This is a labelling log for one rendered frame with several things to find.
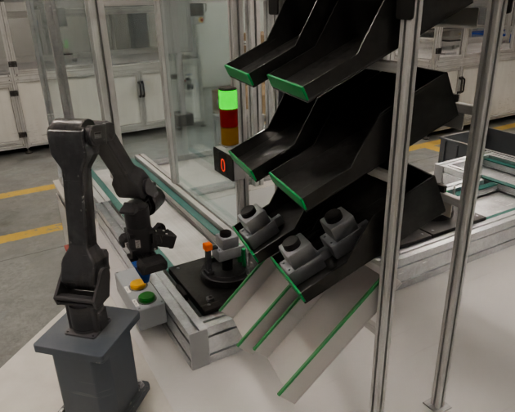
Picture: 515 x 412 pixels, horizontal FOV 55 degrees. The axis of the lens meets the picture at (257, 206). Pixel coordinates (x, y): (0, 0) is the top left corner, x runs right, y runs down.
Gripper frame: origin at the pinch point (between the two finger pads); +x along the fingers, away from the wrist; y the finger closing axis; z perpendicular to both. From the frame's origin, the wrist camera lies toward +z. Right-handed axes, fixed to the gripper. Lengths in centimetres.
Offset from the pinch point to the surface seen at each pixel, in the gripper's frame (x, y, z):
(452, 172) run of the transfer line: 11, 25, 138
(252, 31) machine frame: -45, 76, 74
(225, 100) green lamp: -33.9, 15.8, 31.5
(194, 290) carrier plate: 7.0, -4.6, 10.6
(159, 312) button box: 10.4, -4.0, 1.3
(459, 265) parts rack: -16, -55, 41
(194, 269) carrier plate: 7.2, 5.2, 14.6
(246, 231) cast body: -18.7, -28.1, 13.3
